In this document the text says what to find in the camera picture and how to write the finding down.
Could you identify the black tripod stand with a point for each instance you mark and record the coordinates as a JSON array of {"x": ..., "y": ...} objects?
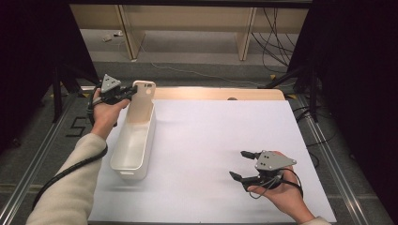
[
  {"x": 57, "y": 93},
  {"x": 313, "y": 93}
]

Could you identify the white plug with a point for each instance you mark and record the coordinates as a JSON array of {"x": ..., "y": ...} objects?
[
  {"x": 118, "y": 33},
  {"x": 107, "y": 38}
]

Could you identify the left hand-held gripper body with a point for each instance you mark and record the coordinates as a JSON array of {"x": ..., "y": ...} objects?
[{"x": 110, "y": 87}]

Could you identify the person's left hand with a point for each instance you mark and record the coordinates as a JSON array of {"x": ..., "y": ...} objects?
[{"x": 104, "y": 117}]

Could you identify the white plastic storage bin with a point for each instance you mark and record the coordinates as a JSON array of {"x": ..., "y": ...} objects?
[{"x": 131, "y": 150}]

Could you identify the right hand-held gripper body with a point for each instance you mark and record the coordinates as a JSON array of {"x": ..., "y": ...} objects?
[{"x": 272, "y": 165}]

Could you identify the light wooden desk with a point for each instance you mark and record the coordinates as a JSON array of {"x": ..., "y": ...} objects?
[{"x": 187, "y": 17}]

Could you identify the black curtain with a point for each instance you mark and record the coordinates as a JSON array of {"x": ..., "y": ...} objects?
[
  {"x": 359, "y": 62},
  {"x": 25, "y": 47}
]

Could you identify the yellow floor tape piece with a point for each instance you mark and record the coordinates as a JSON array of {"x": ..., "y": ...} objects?
[
  {"x": 273, "y": 76},
  {"x": 292, "y": 96},
  {"x": 84, "y": 95}
]

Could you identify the metal floor rail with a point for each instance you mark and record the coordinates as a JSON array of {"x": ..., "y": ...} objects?
[
  {"x": 37, "y": 156},
  {"x": 331, "y": 157}
]

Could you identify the person's right hand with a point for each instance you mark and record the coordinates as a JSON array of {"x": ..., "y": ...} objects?
[{"x": 287, "y": 197}]

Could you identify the white table sheet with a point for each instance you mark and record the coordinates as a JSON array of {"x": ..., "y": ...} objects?
[{"x": 219, "y": 156}]

